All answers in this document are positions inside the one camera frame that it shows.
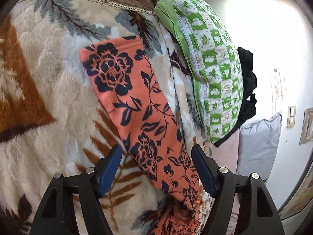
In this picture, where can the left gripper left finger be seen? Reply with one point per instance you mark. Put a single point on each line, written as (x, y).
(56, 213)

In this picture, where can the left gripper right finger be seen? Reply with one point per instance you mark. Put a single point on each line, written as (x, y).
(257, 211)

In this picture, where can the orange black floral shirt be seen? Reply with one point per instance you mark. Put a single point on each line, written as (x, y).
(127, 86)

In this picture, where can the pink bed headboard cushion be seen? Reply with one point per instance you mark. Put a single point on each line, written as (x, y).
(227, 155)

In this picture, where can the grey blue pillow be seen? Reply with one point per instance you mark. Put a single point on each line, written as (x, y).
(258, 144)

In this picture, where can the leaf pattern plush blanket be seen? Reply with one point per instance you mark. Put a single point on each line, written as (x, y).
(51, 118)

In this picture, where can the black garment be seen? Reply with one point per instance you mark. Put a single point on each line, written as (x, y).
(248, 106)

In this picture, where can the green white patterned pillow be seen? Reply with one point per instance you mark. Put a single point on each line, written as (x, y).
(212, 59)

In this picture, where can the framed wall picture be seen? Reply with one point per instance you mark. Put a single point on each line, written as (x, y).
(307, 127)

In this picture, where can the wall light switch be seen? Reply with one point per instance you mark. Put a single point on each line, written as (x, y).
(291, 117)

